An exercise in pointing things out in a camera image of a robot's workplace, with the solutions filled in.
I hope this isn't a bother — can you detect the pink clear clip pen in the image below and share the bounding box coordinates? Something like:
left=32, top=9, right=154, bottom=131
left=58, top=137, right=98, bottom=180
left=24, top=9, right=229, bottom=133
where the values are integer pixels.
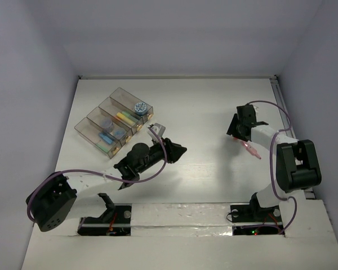
left=241, top=141, right=261, bottom=160

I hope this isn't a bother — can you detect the green highlighter pen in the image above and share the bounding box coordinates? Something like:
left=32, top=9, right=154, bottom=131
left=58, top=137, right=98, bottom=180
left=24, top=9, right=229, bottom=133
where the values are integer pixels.
left=122, top=111, right=138, bottom=122

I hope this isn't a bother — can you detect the blue slime jar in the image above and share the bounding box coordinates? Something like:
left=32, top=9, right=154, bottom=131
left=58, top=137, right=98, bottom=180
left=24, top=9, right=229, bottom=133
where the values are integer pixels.
left=134, top=101, right=148, bottom=116

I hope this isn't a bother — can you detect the green clear clip pen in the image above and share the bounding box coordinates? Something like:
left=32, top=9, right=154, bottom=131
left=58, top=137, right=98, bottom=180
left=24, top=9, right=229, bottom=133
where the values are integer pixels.
left=96, top=144, right=109, bottom=152

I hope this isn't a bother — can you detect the blue clear clip pen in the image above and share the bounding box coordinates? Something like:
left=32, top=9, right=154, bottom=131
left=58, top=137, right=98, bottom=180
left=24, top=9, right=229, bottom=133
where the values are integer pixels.
left=99, top=133, right=113, bottom=145

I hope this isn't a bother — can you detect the yellow highlighter pen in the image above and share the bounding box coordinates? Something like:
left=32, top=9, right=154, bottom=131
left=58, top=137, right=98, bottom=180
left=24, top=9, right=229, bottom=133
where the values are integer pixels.
left=116, top=112, right=135, bottom=125

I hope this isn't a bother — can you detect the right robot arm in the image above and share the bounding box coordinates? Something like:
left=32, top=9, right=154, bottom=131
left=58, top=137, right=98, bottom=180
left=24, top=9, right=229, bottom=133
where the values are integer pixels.
left=227, top=102, right=322, bottom=221

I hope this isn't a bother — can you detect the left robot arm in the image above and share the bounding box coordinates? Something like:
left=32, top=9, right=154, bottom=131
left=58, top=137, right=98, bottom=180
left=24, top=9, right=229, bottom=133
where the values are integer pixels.
left=25, top=138, right=188, bottom=232

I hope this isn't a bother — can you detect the small clear blue jar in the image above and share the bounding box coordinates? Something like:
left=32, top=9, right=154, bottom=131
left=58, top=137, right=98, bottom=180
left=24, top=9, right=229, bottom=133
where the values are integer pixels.
left=112, top=128, right=126, bottom=140

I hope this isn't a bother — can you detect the smoky clear drawer organizer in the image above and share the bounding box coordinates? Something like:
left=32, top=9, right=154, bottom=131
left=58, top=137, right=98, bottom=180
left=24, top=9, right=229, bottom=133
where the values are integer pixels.
left=74, top=87, right=154, bottom=159

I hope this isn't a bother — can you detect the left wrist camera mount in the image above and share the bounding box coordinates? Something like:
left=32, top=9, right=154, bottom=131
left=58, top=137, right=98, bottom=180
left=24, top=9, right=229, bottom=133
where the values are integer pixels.
left=147, top=123, right=166, bottom=143

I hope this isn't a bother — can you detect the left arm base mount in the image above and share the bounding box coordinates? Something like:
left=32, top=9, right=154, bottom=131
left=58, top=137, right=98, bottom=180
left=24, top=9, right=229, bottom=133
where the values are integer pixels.
left=77, top=193, right=132, bottom=236

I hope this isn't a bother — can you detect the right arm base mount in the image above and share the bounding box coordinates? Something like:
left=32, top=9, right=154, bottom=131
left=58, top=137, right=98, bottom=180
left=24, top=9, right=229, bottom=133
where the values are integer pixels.
left=226, top=194, right=284, bottom=236

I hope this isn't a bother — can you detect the aluminium rail right edge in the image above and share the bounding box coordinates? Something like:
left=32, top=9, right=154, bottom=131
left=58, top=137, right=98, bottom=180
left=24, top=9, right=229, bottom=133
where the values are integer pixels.
left=270, top=78, right=315, bottom=199

